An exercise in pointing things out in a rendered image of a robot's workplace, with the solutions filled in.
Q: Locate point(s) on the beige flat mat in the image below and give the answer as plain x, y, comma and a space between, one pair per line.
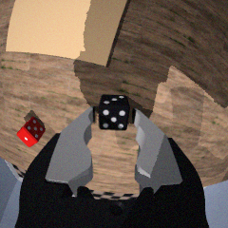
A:
77, 29

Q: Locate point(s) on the red die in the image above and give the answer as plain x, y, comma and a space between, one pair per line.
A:
31, 132

